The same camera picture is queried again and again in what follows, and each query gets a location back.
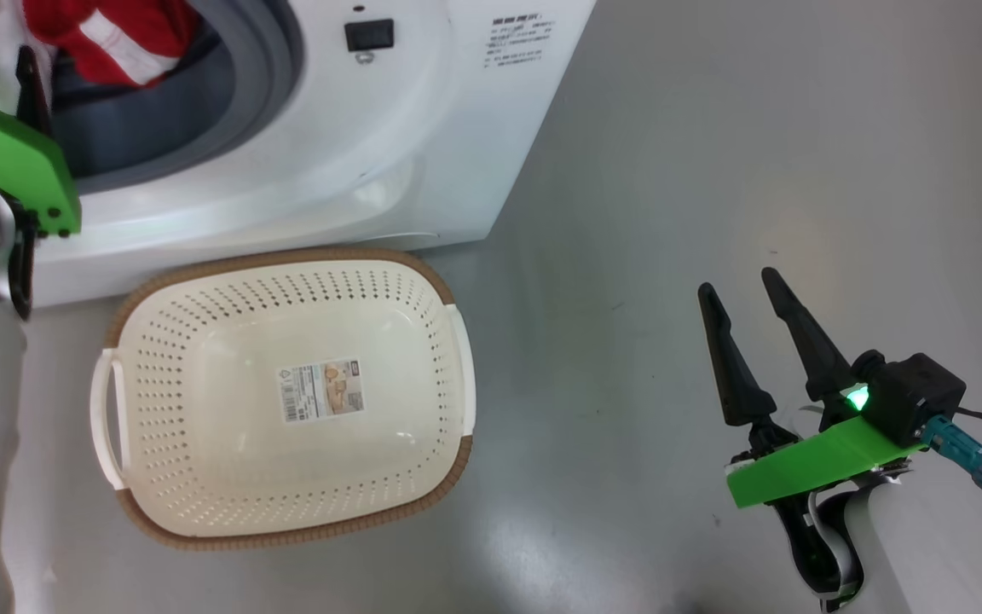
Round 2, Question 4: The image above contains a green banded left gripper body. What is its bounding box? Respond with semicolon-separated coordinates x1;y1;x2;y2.
0;102;82;239

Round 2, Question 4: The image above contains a cream perforated laundry basket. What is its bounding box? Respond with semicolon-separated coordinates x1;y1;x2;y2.
89;247;477;551

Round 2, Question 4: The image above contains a red garment with white stripe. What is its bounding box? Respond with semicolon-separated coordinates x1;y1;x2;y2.
22;0;202;89

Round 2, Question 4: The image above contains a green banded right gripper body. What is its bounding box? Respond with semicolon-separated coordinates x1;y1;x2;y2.
725;416;928;614

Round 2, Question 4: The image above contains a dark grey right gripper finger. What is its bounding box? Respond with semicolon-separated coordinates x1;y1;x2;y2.
760;267;858;403
697;282;778;428

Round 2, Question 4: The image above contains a grey rubber door seal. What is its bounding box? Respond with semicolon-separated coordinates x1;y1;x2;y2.
52;0;304;193

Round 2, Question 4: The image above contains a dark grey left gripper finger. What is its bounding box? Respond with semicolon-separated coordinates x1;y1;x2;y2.
16;45;55;139

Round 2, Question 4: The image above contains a printed product label sticker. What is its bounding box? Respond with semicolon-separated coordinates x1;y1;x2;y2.
276;358;367;424

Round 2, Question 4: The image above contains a white front-load washing machine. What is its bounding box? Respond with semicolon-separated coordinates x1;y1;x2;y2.
31;0;598;308

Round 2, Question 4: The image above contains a teal cable connector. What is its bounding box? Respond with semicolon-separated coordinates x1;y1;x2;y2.
921;415;982;494

